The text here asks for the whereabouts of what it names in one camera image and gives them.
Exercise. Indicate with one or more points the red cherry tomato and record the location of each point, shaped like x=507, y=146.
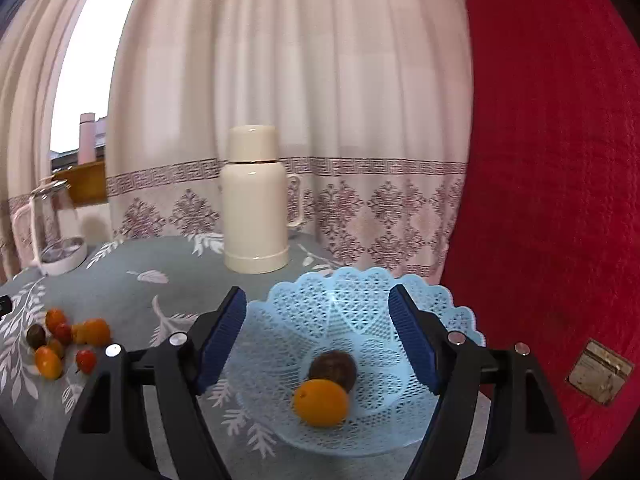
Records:
x=85, y=361
x=64, y=333

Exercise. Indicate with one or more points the light blue lace plastic basket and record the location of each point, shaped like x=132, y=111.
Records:
x=360, y=310

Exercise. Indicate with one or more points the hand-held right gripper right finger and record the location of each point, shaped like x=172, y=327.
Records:
x=415, y=340

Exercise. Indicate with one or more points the grey leaf print tablecloth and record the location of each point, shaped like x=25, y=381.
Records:
x=165, y=255

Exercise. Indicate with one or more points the red quilt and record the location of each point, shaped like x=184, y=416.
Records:
x=540, y=160

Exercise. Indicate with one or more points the quilt label patch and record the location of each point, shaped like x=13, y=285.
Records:
x=597, y=372

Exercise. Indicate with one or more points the patterned cream curtain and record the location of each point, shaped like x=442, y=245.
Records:
x=30, y=110
x=300, y=60

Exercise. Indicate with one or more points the pink bottle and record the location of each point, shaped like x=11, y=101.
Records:
x=87, y=140

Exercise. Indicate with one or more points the glass kettle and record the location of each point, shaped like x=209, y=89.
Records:
x=62, y=255

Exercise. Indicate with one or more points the wooden windowsill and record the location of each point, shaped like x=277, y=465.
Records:
x=85, y=180

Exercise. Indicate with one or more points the cream thermos flask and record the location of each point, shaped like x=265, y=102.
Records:
x=255, y=200

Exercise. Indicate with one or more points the yellowish small kumquat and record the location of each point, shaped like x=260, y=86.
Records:
x=56, y=348

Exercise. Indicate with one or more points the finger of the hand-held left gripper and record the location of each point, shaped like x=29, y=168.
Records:
x=4, y=306

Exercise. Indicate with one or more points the large orange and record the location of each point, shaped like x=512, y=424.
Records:
x=320, y=402

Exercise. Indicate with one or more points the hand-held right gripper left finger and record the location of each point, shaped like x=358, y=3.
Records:
x=220, y=345

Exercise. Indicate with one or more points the dark passion fruit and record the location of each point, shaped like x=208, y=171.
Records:
x=332, y=364
x=36, y=336

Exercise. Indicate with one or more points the tiny orange kumquat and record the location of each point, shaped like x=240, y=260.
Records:
x=76, y=333

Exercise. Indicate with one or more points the oval small orange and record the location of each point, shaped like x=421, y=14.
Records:
x=97, y=331
x=48, y=363

